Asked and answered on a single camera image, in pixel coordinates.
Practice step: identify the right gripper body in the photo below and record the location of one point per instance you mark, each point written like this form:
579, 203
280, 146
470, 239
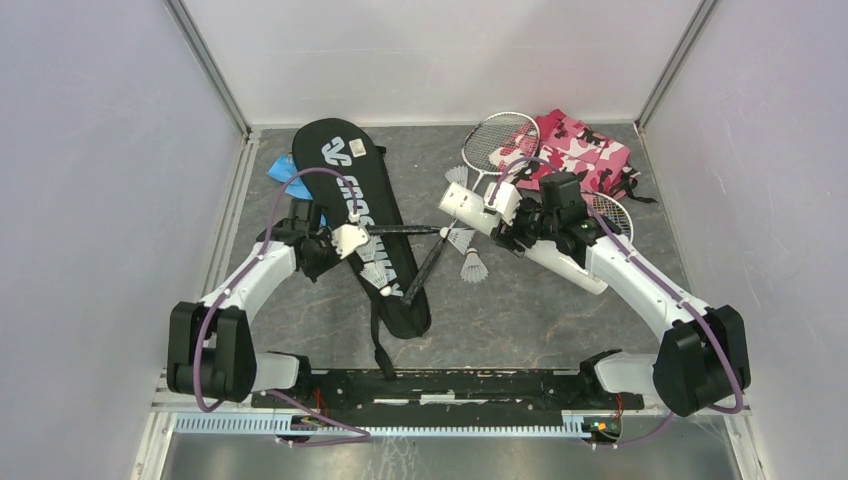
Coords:
526, 227

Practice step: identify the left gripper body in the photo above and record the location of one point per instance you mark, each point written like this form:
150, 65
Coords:
324, 256

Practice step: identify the shuttlecock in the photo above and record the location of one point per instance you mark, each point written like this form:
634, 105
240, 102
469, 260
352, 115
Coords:
473, 269
459, 238
458, 175

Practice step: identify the white shuttlecock tube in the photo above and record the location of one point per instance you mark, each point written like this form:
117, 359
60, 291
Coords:
468, 207

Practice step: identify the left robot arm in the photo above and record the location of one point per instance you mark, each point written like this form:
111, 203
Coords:
211, 352

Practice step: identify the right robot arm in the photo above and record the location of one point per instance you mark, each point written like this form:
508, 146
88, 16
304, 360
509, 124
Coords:
702, 361

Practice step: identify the black racket bag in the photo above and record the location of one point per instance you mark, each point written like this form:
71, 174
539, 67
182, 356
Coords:
359, 182

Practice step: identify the blue cloth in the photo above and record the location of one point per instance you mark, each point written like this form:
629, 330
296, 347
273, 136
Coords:
285, 171

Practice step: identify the white racket upper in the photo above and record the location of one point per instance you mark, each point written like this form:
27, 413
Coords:
485, 151

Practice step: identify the white racket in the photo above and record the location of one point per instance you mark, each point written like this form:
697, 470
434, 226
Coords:
607, 206
485, 151

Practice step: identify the pink camouflage bag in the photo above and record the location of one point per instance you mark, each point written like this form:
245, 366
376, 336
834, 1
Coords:
601, 164

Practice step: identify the white racket lower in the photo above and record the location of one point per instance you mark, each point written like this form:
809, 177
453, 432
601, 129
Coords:
607, 206

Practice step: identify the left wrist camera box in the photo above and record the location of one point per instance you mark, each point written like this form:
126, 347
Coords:
347, 238

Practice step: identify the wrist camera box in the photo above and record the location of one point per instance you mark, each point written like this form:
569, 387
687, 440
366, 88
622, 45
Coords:
502, 200
347, 238

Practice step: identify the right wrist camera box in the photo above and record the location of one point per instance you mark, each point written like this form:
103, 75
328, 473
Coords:
502, 200

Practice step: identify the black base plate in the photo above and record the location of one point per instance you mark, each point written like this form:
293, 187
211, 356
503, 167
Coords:
457, 397

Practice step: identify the white slotted cable duct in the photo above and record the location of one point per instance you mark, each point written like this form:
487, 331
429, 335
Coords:
281, 422

